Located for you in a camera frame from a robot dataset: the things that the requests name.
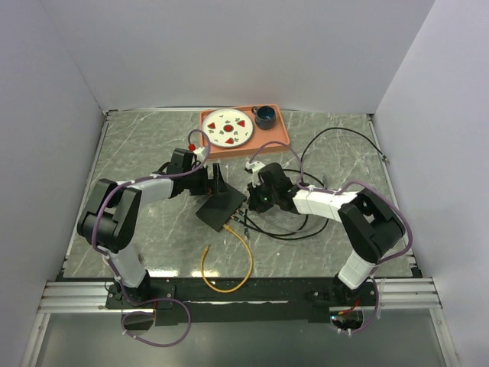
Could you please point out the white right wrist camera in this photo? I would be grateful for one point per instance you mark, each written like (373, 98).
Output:
(253, 168)

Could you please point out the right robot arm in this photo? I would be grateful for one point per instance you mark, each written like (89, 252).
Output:
(373, 225)

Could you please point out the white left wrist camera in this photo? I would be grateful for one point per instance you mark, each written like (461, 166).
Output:
(200, 153)

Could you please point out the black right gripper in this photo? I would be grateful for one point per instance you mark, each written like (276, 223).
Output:
(254, 202)

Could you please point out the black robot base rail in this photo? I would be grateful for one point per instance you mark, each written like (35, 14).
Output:
(178, 300)

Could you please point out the dark blue mug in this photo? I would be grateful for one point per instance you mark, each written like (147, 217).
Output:
(264, 117)

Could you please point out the white watermelon pattern plate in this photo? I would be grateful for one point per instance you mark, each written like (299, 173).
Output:
(228, 128)

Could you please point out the black network switch box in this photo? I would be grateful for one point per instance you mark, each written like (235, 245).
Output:
(219, 208)

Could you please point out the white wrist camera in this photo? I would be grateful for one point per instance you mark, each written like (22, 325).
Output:
(253, 168)
(200, 153)

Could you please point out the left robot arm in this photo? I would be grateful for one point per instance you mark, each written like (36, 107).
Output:
(109, 217)

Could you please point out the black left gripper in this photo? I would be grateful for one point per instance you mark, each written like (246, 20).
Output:
(211, 186)

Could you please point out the salmon pink tray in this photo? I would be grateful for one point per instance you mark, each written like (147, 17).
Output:
(267, 141)

